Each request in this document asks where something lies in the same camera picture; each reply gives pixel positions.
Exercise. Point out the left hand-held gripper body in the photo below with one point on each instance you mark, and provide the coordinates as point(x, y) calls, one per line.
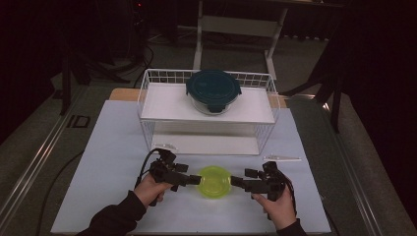
point(165, 172)

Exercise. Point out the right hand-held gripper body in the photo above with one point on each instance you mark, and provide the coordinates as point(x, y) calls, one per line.
point(267, 183)

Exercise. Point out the lime green plastic bowl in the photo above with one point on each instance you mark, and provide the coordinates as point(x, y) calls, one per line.
point(213, 182)

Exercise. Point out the dark teal round lidded container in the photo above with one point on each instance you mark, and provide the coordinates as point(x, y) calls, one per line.
point(213, 87)

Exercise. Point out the person's left hand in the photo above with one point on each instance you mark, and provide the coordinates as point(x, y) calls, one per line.
point(148, 190)

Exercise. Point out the person's right hand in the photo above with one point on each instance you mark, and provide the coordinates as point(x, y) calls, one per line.
point(278, 209)

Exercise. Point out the pale blue table mat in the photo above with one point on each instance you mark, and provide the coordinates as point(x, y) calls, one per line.
point(108, 157)

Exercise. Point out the black tripod stand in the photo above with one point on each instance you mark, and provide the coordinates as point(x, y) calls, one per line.
point(65, 88)
point(335, 111)

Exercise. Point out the metal floor rail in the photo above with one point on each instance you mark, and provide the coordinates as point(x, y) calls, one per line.
point(354, 177)
point(32, 167)

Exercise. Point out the black floor bracket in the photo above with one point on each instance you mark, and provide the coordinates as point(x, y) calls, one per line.
point(78, 121)

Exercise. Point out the white metal table frame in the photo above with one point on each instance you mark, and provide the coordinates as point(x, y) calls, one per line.
point(236, 25)

